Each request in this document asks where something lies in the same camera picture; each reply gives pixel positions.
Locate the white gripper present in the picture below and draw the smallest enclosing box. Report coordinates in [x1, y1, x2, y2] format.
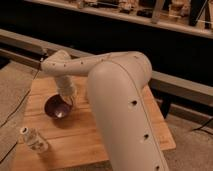
[55, 76, 77, 107]

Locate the dark purple ceramic bowl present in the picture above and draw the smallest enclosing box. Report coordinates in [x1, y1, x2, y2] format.
[44, 94, 73, 119]

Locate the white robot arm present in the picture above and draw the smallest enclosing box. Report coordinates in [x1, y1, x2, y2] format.
[41, 50, 169, 171]

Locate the wooden board tabletop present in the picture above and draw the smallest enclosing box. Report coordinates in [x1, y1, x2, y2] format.
[11, 75, 177, 171]

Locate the clear plastic bottle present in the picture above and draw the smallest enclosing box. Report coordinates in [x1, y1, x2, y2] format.
[20, 127, 49, 153]

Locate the long wooden shelf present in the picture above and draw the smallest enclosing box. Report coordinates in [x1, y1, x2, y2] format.
[25, 0, 213, 39]

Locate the black cable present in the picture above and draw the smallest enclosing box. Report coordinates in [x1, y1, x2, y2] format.
[0, 49, 48, 164]

